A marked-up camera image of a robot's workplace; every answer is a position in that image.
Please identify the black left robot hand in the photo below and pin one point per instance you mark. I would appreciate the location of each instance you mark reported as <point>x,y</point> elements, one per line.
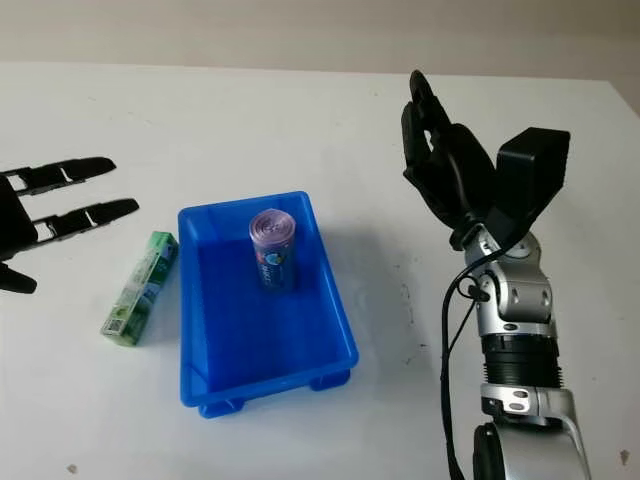
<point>12,220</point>

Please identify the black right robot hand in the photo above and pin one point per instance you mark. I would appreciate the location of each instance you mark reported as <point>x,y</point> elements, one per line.
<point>460,170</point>

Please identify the green toothpaste box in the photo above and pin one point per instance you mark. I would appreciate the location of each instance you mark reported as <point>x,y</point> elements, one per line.
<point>140,290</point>

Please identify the purple cylindrical can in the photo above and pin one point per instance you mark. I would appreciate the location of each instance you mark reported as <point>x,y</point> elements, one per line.
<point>275,255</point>

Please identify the blue plastic tray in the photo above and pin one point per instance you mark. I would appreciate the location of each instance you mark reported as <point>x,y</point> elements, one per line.
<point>265,340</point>

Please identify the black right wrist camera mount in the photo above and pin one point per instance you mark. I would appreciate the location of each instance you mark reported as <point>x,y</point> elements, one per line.
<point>535,165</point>

